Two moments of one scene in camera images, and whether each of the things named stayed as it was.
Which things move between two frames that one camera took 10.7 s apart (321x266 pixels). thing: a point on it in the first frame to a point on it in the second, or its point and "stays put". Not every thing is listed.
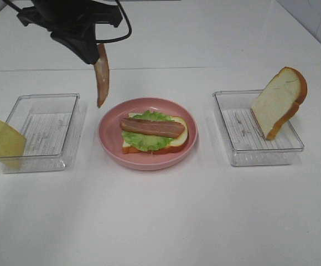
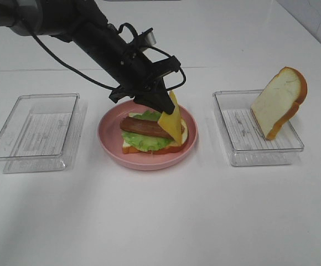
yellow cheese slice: [1, 139] to [172, 123]
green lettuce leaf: [145, 142] stays put
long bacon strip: [160, 128] stays put
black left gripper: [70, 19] to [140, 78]
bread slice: [178, 142] stays put
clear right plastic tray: [244, 140] stays put
